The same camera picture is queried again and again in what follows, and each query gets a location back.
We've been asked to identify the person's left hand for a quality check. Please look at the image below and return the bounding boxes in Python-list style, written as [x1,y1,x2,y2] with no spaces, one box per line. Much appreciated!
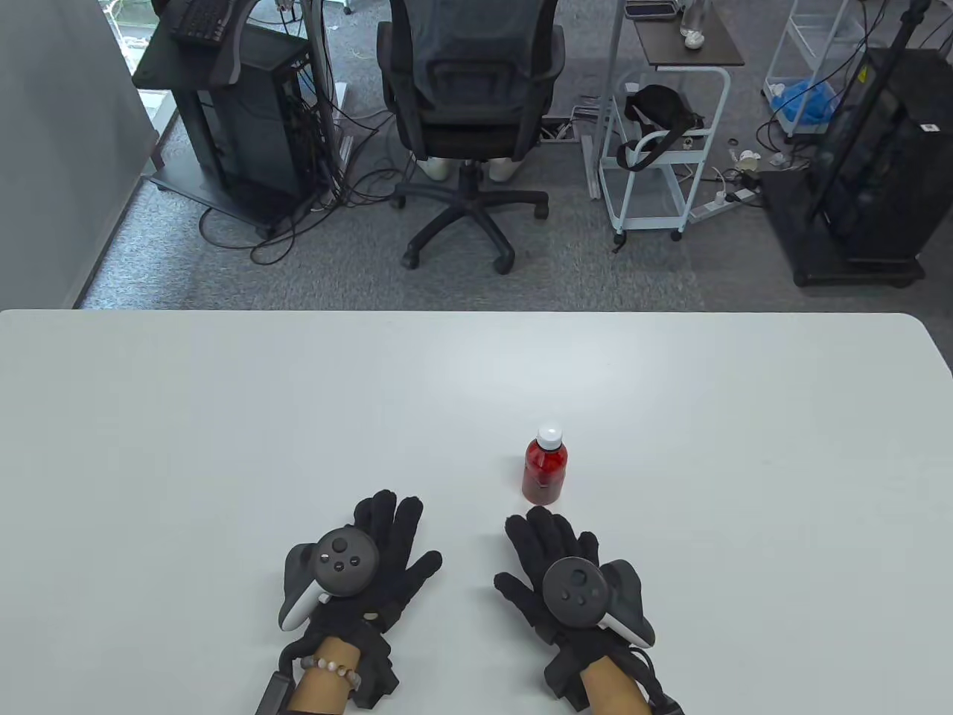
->
[307,489,443,643]

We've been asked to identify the person's right hand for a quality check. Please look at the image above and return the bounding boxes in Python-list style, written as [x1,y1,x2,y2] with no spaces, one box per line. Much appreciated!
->
[494,506,634,658]

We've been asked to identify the red plastic bottle white cap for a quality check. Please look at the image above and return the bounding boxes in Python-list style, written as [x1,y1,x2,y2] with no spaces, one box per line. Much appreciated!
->
[521,424,569,507]

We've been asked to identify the person's left forearm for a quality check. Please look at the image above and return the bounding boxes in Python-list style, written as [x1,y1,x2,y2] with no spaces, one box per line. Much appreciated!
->
[287,637,362,715]

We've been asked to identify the person's right forearm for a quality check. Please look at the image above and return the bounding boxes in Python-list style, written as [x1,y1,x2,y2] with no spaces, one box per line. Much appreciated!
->
[579,659,648,715]

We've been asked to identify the black left forearm battery pack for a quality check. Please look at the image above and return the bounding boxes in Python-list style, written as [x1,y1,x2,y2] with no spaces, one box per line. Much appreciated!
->
[255,670,297,715]

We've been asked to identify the clear bottle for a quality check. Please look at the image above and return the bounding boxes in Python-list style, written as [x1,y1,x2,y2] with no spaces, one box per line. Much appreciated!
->
[679,0,707,50]

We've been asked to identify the black white left hand controller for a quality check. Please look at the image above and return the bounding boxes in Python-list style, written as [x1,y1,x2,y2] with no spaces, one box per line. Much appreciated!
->
[278,526,380,632]

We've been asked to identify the black white hand controller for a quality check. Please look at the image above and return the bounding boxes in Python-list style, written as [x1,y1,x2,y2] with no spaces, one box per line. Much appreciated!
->
[541,556,657,649]
[278,526,380,632]

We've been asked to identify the black white right hand controller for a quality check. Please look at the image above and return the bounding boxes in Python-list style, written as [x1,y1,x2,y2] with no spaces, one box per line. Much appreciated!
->
[541,556,657,649]

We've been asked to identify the white rolling cart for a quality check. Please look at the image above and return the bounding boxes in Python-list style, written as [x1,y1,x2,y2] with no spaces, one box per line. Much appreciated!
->
[599,66,731,244]

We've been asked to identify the white power strip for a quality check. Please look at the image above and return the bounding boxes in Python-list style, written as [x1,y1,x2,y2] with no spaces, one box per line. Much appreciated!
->
[689,190,754,222]

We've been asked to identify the black computer tower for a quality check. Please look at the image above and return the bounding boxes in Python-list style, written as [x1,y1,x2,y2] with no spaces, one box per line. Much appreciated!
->
[197,56,317,224]

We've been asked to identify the white desk leg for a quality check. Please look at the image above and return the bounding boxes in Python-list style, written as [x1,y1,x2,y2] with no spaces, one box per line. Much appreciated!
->
[587,0,628,200]

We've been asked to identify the black office chair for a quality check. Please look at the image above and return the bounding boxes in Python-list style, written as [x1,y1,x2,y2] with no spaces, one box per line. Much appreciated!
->
[376,0,567,275]

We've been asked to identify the grey desk leg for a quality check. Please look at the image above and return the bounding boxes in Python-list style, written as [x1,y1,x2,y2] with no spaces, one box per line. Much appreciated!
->
[304,0,352,202]

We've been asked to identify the black equipment case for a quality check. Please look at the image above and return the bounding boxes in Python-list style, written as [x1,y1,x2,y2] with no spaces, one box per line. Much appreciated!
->
[759,48,953,289]

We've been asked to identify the brown small tabletop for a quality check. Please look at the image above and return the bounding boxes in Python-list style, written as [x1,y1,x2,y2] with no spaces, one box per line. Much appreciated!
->
[633,7,745,69]

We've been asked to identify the blue plastic bag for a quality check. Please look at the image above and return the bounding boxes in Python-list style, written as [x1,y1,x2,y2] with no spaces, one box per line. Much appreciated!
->
[771,78,840,136]

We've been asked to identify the black rolling stand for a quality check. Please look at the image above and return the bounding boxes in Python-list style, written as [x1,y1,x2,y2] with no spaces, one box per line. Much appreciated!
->
[132,0,336,241]

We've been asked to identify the black keyboard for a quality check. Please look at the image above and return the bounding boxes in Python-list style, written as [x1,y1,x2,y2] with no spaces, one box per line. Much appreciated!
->
[168,0,235,50]

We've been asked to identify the black tripod pole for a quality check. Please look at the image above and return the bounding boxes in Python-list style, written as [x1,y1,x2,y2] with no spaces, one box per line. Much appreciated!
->
[808,0,935,224]

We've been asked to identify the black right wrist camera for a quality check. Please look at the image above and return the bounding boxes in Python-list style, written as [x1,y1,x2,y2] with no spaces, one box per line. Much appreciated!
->
[544,644,590,710]

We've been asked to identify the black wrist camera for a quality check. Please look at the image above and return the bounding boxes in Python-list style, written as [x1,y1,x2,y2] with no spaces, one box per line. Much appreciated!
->
[348,624,400,708]
[544,644,590,710]

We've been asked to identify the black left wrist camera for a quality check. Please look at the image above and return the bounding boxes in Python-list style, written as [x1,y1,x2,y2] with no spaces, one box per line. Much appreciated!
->
[348,624,400,708]

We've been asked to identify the beaded bracelet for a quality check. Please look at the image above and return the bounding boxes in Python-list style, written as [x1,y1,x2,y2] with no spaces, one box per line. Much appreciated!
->
[300,655,362,691]

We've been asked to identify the black floor cables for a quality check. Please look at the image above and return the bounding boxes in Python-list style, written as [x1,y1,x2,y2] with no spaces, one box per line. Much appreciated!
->
[197,97,407,267]

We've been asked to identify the white wire rack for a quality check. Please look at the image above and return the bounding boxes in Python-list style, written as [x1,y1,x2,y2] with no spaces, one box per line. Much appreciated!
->
[762,0,887,142]

